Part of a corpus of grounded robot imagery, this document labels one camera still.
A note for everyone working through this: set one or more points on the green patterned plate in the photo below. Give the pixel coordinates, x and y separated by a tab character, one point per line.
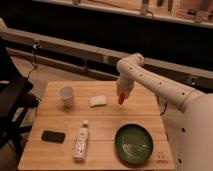
133	144

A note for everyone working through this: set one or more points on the black office chair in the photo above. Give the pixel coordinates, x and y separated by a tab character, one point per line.
15	100

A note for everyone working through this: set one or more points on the white folded napkin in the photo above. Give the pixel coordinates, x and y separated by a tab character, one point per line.
97	101

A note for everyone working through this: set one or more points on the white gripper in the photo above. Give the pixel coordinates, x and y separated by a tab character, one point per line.
124	87

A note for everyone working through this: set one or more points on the white plastic bottle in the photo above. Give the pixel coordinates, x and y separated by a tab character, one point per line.
81	141

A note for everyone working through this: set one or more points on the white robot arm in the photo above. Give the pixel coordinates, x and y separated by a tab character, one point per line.
196	144

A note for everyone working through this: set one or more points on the black smartphone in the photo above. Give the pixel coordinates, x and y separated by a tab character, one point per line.
51	136

